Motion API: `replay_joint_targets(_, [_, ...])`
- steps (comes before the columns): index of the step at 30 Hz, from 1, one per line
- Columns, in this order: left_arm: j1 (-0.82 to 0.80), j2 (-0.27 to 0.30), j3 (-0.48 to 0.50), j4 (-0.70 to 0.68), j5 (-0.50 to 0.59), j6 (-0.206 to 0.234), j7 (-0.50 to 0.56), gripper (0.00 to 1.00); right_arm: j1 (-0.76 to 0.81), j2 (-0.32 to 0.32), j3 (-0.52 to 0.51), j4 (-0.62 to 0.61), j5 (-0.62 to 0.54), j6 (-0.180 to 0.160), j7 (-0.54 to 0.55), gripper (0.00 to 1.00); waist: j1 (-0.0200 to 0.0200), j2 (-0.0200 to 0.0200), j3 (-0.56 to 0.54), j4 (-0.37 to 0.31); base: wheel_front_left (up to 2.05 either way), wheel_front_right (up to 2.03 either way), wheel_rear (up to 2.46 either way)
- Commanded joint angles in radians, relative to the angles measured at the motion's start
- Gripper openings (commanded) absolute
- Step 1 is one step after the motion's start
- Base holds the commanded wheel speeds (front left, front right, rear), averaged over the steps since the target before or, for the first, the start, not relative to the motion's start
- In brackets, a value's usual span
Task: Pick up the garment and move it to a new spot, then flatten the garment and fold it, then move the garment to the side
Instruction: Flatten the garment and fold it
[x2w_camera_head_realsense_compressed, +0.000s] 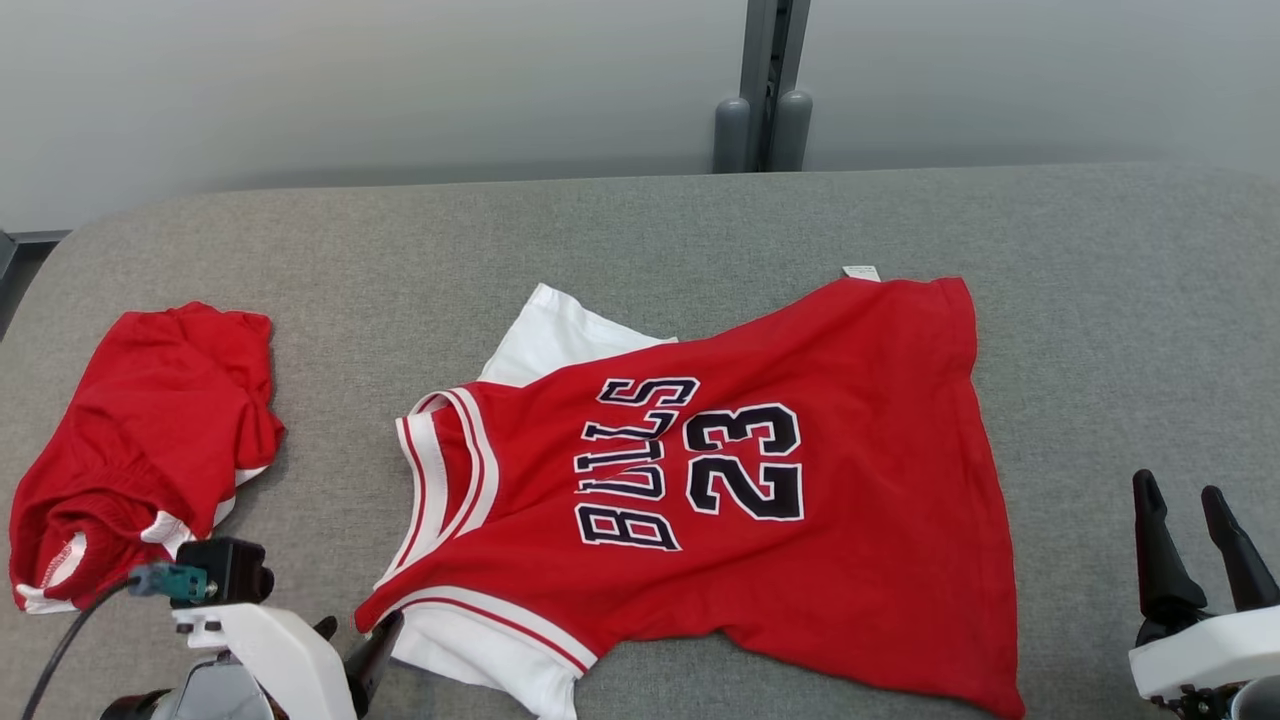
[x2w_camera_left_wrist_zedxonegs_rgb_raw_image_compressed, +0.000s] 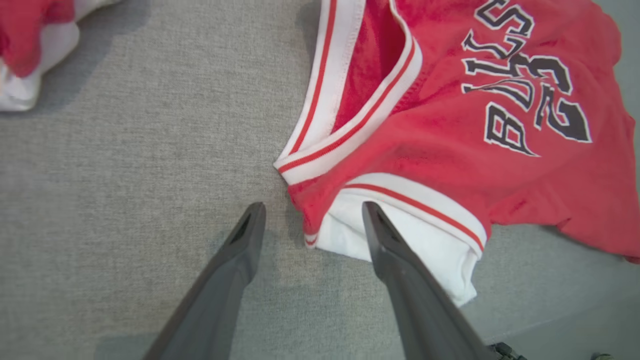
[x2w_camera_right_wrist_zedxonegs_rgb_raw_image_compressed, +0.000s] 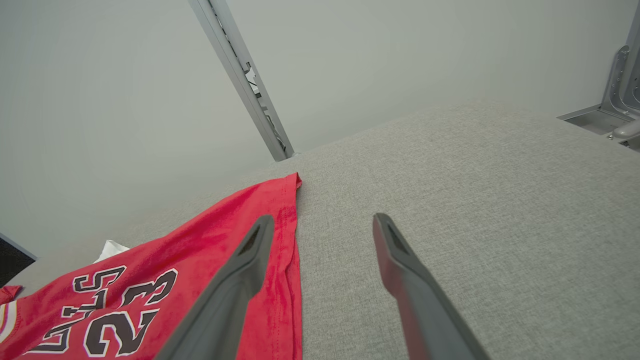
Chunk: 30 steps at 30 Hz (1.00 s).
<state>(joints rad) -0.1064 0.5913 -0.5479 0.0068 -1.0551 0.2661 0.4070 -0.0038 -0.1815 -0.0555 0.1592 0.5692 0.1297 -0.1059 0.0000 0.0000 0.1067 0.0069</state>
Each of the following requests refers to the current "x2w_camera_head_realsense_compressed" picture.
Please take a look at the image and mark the red basketball jersey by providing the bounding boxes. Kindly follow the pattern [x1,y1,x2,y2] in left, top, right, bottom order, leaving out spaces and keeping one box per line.
[355,265,1026,720]

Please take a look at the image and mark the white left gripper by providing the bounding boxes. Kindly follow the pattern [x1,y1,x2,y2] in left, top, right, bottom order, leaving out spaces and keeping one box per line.
[172,600,406,720]

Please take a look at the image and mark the grey metal partition post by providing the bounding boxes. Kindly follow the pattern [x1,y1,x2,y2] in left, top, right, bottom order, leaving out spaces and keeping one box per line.
[738,0,813,173]

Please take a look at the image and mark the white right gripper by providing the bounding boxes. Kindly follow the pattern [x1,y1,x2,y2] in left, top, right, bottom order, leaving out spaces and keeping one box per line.
[1128,470,1280,701]

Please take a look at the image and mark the red shorts white trim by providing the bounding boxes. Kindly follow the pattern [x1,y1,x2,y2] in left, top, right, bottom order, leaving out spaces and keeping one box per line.
[8,302,286,613]

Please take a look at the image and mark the black cable teal plug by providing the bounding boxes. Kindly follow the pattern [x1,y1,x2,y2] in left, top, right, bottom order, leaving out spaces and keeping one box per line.
[20,563,216,720]

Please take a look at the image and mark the grey cylindrical post foot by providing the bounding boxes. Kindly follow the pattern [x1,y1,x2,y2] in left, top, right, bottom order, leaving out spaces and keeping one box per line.
[712,97,751,174]
[770,90,813,172]

